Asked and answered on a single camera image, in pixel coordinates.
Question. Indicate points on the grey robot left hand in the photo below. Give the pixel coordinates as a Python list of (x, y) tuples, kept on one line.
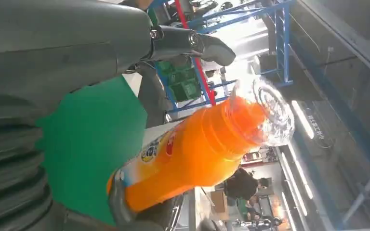
[(60, 44)]

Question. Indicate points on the orange drink bottle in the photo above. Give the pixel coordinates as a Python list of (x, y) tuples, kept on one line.
[(197, 150)]

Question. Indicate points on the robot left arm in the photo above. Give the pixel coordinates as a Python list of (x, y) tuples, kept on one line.
[(9, 175)]

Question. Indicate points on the green table mat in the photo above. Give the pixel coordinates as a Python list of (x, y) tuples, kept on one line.
[(89, 143)]

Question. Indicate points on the green plastic crate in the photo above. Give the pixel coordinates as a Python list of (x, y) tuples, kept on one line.
[(181, 83)]

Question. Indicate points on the red pole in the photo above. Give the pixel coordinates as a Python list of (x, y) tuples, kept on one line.
[(201, 76)]

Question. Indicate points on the blue metal rack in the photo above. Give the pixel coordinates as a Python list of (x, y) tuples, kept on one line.
[(280, 38)]

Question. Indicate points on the person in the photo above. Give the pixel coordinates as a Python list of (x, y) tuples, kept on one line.
[(241, 186)]

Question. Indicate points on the ceiling light strip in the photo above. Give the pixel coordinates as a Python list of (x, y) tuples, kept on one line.
[(295, 175)]

